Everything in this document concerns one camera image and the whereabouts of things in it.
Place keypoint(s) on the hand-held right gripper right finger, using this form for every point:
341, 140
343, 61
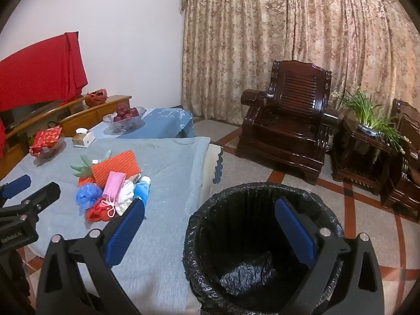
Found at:
295, 233

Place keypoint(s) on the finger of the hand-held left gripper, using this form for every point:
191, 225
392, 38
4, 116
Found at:
16, 185
42, 193

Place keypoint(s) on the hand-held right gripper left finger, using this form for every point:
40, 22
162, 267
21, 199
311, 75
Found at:
124, 233

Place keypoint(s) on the red wrapper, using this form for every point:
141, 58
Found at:
98, 211

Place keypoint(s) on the white tissue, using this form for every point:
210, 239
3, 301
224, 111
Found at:
126, 193

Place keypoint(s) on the blue mesh sponge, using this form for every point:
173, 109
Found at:
86, 197

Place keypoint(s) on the green rubber glove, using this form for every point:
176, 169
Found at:
82, 167

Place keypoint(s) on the blue and white bottle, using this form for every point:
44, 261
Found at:
141, 188

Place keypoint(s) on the pink packet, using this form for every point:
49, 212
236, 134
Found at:
113, 183

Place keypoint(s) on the bin with black bag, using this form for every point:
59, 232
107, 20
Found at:
236, 229

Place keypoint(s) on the orange spiky mat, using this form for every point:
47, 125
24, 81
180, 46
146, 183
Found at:
115, 167

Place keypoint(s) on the glass dish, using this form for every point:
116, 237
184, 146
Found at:
49, 154

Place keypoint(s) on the red patterned packet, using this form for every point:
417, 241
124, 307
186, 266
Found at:
46, 137

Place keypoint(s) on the white tissue box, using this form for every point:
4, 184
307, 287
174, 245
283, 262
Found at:
82, 137

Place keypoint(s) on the black television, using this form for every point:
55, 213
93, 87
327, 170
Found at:
13, 116

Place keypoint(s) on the grey-blue tablecloth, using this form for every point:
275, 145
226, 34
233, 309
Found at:
164, 170

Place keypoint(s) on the wooden television cabinet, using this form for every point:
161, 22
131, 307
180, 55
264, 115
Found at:
82, 118

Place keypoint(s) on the dark wooden side table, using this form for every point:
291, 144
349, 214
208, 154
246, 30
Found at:
357, 157

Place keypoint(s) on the dark wooden slatted armchair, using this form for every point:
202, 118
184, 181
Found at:
285, 131

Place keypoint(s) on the cream scalloped table cover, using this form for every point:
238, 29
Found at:
213, 167

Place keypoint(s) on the glass fruit bowl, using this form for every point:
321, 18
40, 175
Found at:
123, 125

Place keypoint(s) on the red apple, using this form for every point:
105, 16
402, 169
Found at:
122, 108
117, 117
132, 112

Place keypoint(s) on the red cloth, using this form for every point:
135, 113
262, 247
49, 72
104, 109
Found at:
39, 72

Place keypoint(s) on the blue embroidered tablecloth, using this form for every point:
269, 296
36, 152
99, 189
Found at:
164, 121

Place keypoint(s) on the dark wooden cushioned armchair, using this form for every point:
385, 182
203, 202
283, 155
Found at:
407, 170

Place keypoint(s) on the potted green plant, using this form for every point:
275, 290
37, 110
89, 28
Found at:
367, 111

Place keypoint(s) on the beige floral curtain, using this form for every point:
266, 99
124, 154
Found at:
262, 23

